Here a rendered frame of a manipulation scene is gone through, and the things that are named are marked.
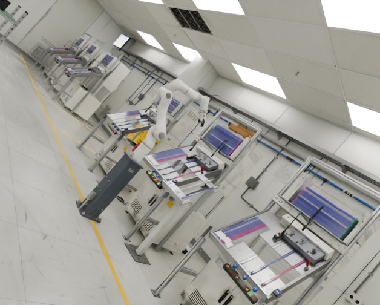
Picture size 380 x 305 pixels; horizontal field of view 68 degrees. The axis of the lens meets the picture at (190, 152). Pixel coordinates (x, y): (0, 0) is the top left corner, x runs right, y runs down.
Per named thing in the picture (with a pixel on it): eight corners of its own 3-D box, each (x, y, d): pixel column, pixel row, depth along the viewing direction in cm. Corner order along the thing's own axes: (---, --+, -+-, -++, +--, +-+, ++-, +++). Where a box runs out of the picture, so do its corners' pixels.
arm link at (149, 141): (143, 144, 273) (160, 126, 273) (138, 138, 288) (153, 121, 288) (152, 151, 279) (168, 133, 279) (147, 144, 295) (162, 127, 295)
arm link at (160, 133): (161, 137, 290) (166, 141, 276) (150, 136, 284) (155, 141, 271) (169, 88, 275) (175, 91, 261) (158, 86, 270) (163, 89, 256)
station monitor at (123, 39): (118, 49, 671) (130, 36, 672) (111, 45, 713) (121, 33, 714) (123, 53, 680) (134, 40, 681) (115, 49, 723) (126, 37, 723)
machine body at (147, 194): (143, 244, 316) (179, 203, 316) (121, 207, 367) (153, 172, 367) (176, 257, 360) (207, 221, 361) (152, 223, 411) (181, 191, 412)
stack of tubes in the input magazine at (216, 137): (227, 156, 330) (242, 139, 330) (203, 138, 367) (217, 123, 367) (232, 161, 338) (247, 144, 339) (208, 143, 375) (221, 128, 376)
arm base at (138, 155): (131, 159, 267) (144, 144, 268) (124, 150, 281) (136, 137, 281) (144, 168, 280) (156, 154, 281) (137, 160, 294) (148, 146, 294)
